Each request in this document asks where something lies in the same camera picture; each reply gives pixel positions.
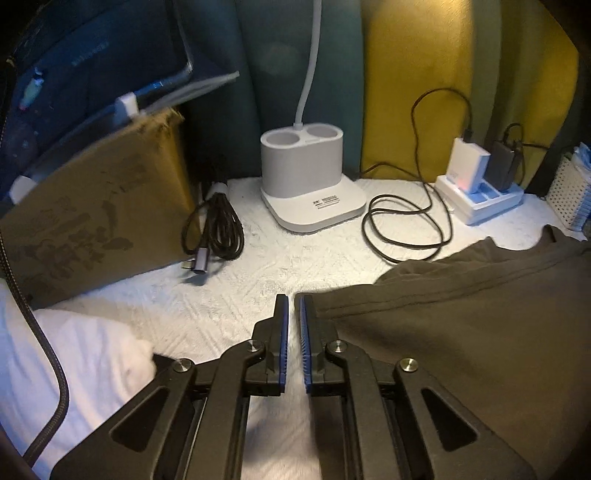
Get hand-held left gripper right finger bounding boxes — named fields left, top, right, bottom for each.
left=294, top=292, right=539, bottom=480

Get black charging cable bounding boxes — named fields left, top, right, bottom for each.
left=362, top=88, right=474, bottom=265

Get thin black charger cable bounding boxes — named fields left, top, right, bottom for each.
left=501, top=122, right=561, bottom=153

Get dark tablet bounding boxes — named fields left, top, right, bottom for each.
left=0, top=0, right=195, bottom=185

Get coiled black cable bundle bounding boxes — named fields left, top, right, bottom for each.
left=181, top=180, right=245, bottom=278

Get blue white packets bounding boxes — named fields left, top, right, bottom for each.
left=573, top=143, right=591, bottom=232

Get white desk lamp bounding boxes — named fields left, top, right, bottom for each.
left=259, top=0, right=368, bottom=234

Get white cloth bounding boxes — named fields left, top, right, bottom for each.
left=0, top=286, right=155, bottom=480

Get white power strip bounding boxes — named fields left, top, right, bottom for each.
left=435, top=174, right=525, bottom=226

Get teal curtain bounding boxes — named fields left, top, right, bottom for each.
left=180, top=0, right=370, bottom=185

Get white charger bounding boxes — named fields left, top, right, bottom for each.
left=450, top=136, right=491, bottom=195

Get white textured table cover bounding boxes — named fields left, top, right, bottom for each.
left=46, top=178, right=591, bottom=480

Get brown cardboard box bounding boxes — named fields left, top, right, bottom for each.
left=0, top=106, right=197, bottom=308

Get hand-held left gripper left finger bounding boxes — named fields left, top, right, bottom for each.
left=50, top=293, right=291, bottom=480

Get dark olive t-shirt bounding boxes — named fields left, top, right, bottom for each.
left=314, top=225, right=591, bottom=467

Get white perforated basket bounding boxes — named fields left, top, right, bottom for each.
left=546, top=154, right=591, bottom=232

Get dark braided cable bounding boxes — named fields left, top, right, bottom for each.
left=0, top=226, right=70, bottom=462

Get black charger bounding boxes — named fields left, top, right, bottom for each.
left=487, top=141, right=522, bottom=192

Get yellow curtain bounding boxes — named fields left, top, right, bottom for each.
left=360, top=0, right=580, bottom=185

